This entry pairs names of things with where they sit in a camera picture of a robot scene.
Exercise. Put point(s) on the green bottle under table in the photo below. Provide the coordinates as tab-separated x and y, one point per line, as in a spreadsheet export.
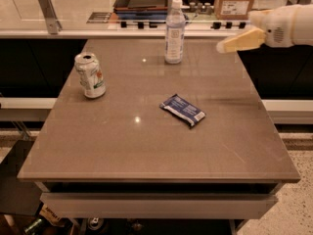
35	227

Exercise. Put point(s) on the blue snack packet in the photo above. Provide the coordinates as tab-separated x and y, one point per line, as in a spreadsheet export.
182	109

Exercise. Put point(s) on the blue plastic water bottle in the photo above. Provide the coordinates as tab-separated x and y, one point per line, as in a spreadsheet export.
174	34

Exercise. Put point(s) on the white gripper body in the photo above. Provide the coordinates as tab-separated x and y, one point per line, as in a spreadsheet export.
278	28

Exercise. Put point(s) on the brown cardboard box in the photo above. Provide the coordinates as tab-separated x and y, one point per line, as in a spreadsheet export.
232	9

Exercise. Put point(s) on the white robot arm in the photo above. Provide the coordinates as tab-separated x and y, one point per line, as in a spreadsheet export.
303	25

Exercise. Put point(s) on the left metal rail bracket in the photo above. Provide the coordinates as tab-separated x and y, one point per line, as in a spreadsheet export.
52	23

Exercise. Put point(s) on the white table drawer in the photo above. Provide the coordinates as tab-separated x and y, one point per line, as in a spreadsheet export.
172	206

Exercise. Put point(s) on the white green 7up can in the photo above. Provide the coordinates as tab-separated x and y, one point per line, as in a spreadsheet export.
91	76

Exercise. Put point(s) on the dark tray with items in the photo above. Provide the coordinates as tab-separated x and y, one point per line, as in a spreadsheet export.
141	9

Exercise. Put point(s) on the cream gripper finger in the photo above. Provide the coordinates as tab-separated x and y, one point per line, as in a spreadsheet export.
249	39
256	17

